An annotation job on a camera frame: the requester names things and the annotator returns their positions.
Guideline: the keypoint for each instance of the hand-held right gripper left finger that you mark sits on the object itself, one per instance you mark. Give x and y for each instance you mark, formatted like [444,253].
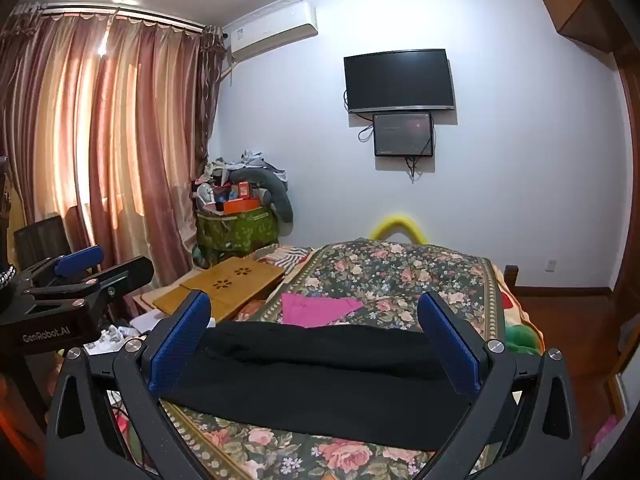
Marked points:
[180,340]

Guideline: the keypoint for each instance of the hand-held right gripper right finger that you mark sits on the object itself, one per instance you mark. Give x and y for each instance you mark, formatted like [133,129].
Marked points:
[450,345]

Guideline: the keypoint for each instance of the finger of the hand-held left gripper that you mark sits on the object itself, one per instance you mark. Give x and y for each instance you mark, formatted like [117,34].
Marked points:
[80,260]
[127,272]

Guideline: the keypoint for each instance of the black pants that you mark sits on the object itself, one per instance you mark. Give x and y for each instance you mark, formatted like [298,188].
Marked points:
[320,375]

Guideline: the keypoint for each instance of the black chair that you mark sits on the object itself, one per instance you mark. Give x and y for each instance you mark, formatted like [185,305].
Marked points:
[42,240]

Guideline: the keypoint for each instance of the yellow green plush blanket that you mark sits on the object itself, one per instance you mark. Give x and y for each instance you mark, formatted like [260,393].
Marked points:
[520,330]

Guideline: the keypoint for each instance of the wooden lap desk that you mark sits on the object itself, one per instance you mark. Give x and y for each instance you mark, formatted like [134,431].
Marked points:
[230,277]

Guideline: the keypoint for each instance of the dark floral blanket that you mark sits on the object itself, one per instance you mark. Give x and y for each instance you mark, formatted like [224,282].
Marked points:
[400,270]

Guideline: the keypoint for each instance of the green fabric storage box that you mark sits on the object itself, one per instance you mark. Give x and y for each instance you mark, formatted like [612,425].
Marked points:
[235,232]

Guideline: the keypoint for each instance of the striped cloth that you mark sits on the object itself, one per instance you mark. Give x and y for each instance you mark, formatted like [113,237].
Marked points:
[282,256]

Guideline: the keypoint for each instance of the orange box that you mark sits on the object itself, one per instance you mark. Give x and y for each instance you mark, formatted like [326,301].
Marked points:
[242,206]

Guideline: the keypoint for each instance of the pink striped curtain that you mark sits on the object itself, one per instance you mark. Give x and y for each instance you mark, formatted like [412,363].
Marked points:
[125,135]

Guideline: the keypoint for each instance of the yellow foam tube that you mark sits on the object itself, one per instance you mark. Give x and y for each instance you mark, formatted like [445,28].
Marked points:
[397,220]

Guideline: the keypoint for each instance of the pink cloth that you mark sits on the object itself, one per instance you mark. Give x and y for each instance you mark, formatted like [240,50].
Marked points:
[315,307]

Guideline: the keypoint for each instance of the pile of grey clothes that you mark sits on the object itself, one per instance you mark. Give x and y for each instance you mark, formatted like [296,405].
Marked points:
[250,160]

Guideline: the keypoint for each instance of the small black monitor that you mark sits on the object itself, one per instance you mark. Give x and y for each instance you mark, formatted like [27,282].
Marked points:
[402,134]

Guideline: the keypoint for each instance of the white air conditioner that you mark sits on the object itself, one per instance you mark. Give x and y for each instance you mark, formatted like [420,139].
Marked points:
[272,32]

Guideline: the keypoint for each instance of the white curtain rail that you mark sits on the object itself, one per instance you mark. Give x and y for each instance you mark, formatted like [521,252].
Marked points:
[125,14]

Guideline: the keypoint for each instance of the wooden door frame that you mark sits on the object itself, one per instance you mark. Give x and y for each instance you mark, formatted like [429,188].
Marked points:
[629,160]

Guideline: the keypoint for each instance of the wall-mounted black television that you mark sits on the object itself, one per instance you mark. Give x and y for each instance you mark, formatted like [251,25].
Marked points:
[399,80]

